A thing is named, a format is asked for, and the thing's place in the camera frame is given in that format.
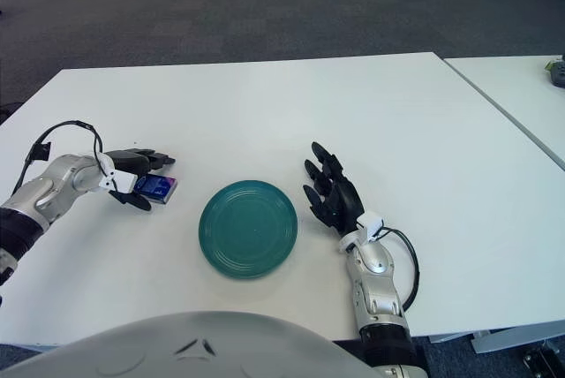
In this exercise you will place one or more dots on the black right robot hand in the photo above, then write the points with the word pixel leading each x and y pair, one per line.
pixel 342 201

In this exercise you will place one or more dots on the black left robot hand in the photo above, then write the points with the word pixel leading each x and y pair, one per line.
pixel 128 159

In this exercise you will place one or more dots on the blue gum pack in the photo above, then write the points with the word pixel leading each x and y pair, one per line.
pixel 156 188

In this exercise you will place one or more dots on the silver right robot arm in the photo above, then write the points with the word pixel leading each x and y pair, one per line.
pixel 375 294

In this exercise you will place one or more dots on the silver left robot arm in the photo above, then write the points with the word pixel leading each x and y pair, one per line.
pixel 48 188

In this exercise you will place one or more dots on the round green plate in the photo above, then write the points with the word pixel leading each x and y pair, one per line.
pixel 248 230

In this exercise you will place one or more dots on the grey robot torso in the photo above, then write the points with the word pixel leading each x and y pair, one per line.
pixel 194 347

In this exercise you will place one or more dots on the grey green device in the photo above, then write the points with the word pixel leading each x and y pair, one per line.
pixel 557 73

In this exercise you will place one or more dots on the black wheeled base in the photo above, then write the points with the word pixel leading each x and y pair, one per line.
pixel 540 356

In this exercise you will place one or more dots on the grey table frame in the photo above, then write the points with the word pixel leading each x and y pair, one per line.
pixel 490 340

